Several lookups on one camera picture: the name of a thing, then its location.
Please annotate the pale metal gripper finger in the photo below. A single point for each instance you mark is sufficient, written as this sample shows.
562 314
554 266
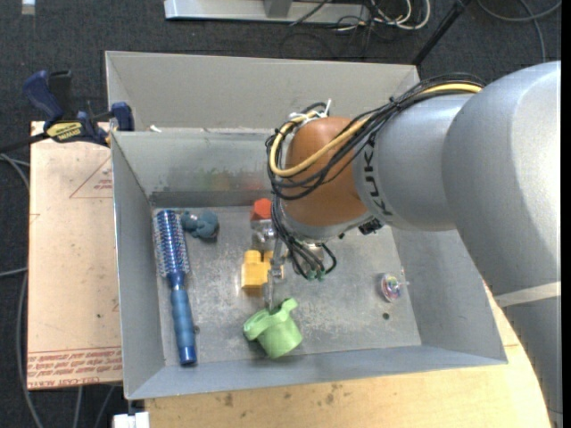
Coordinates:
265 235
276 274

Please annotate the yellow toy block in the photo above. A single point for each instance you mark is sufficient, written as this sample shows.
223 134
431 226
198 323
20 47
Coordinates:
254 274

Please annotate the orange-capped clear object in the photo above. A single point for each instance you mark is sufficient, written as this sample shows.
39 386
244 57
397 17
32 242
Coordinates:
262 210

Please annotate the light green plastic cup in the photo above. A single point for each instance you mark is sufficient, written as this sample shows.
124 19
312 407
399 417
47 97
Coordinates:
276 332

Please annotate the dark teal toy animal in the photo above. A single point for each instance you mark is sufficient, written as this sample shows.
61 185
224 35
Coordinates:
203 226

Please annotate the grey metal bin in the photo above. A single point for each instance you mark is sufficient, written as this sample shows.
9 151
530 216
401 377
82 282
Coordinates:
348 323

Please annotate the blue round hairbrush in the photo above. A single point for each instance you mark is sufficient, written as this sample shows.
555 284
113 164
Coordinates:
171 248

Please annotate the clear colourful spinning top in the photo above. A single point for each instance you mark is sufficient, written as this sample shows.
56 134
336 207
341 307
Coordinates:
391 287

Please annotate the brown cardboard board, red print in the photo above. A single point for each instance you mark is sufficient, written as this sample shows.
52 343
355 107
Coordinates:
71 257

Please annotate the black cylinder on white bracket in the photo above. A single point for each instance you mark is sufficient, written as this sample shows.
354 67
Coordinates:
370 227

